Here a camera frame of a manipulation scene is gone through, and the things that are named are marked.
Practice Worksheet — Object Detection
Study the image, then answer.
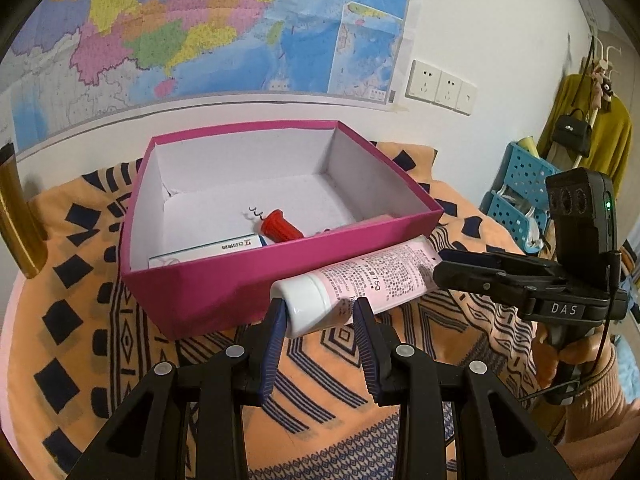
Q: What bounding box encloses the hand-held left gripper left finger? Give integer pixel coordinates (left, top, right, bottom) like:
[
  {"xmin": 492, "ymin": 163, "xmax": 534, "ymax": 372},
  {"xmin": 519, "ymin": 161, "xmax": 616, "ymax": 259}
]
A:
[{"xmin": 65, "ymin": 297, "xmax": 287, "ymax": 480}]

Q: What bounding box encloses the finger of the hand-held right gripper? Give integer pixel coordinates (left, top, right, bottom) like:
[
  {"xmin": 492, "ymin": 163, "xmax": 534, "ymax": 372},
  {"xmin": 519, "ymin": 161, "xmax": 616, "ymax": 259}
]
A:
[
  {"xmin": 431, "ymin": 259, "xmax": 538, "ymax": 318},
  {"xmin": 439, "ymin": 247, "xmax": 563, "ymax": 281}
]

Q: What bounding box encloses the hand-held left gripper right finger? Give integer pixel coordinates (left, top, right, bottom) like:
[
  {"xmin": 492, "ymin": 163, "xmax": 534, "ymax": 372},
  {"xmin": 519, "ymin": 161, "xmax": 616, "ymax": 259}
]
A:
[{"xmin": 352, "ymin": 297, "xmax": 566, "ymax": 480}]

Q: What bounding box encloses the pale pink printed tube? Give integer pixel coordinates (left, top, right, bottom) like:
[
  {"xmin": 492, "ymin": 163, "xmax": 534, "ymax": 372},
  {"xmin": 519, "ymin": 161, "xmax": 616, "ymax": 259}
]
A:
[{"xmin": 270, "ymin": 239, "xmax": 443, "ymax": 338}]

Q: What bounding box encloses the pink cardboard box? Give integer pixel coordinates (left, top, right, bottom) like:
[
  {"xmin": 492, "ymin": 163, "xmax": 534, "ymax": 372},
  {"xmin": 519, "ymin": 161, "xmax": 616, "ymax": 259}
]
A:
[{"xmin": 121, "ymin": 120, "xmax": 445, "ymax": 342}]

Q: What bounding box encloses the white medicine box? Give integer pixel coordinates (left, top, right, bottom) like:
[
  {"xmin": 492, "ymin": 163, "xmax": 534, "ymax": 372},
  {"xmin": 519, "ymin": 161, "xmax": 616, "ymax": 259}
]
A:
[{"xmin": 148, "ymin": 234, "xmax": 264, "ymax": 269}]

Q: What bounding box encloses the red corkscrew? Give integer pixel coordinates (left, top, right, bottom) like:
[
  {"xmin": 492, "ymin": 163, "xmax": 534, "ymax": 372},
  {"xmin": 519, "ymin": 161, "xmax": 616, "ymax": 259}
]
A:
[{"xmin": 242, "ymin": 205, "xmax": 306, "ymax": 243}]

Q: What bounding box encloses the person's right forearm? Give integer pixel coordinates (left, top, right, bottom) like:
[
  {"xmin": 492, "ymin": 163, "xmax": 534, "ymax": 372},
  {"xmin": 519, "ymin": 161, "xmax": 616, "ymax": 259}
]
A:
[{"xmin": 560, "ymin": 350, "xmax": 640, "ymax": 480}]

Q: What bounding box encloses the person's right hand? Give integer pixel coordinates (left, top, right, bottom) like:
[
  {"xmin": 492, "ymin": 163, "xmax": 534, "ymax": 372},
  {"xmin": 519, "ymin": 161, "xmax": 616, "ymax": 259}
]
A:
[{"xmin": 530, "ymin": 320, "xmax": 613, "ymax": 391}]

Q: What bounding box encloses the white plastic bag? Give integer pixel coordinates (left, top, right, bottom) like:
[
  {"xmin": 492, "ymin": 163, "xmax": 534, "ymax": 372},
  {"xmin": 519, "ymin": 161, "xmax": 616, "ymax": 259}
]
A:
[{"xmin": 522, "ymin": 205, "xmax": 555, "ymax": 255}]

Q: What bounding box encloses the blue perforated plastic rack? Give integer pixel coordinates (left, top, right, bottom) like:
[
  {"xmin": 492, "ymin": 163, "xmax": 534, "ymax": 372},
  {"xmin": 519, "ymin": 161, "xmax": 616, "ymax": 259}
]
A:
[{"xmin": 479, "ymin": 141, "xmax": 568, "ymax": 256}]

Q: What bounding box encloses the mustard yellow coat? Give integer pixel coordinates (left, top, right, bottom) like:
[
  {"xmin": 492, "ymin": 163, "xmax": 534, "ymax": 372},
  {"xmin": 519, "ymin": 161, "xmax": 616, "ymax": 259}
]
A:
[{"xmin": 537, "ymin": 74, "xmax": 633, "ymax": 201}]

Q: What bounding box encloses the black handbag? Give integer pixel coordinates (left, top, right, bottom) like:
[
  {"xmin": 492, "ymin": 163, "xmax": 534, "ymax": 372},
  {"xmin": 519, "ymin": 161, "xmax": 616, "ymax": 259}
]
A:
[{"xmin": 550, "ymin": 107, "xmax": 593, "ymax": 158}]

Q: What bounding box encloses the small plush pendant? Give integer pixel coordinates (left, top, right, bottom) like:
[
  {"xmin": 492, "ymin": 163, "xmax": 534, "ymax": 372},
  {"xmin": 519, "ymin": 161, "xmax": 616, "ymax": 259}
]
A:
[{"xmin": 590, "ymin": 60, "xmax": 617, "ymax": 112}]

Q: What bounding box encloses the white coat rack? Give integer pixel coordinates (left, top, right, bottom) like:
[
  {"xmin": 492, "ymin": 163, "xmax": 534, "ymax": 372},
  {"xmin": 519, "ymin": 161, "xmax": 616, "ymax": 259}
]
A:
[{"xmin": 580, "ymin": 25, "xmax": 623, "ymax": 126}]

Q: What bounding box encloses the orange patterned cloth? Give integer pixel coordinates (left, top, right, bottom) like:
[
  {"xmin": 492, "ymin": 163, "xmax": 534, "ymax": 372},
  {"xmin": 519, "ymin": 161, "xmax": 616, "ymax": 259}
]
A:
[{"xmin": 7, "ymin": 141, "xmax": 576, "ymax": 480}]

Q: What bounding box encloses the gold thermos bottle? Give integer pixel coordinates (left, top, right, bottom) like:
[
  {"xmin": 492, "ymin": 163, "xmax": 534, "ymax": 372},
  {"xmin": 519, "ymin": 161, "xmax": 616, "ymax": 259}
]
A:
[{"xmin": 0, "ymin": 142, "xmax": 48, "ymax": 279}]

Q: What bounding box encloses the black cable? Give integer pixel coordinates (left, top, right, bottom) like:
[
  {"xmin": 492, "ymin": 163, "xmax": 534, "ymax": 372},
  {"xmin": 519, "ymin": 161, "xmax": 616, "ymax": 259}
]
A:
[{"xmin": 517, "ymin": 252, "xmax": 623, "ymax": 403}]

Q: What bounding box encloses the white wall switch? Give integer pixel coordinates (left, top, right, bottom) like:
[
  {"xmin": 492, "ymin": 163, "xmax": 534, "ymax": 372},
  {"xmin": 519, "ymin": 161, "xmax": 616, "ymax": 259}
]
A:
[{"xmin": 457, "ymin": 81, "xmax": 479, "ymax": 116}]

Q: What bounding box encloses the white wall socket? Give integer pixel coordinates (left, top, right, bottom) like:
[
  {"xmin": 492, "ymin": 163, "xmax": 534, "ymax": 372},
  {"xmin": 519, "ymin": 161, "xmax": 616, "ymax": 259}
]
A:
[
  {"xmin": 434, "ymin": 72, "xmax": 466, "ymax": 109},
  {"xmin": 405, "ymin": 60, "xmax": 443, "ymax": 103}
]

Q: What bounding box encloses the colourful wall map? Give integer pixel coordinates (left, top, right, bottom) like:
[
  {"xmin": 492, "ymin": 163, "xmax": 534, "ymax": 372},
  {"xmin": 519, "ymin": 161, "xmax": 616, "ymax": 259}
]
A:
[{"xmin": 0, "ymin": 0, "xmax": 418, "ymax": 161}]

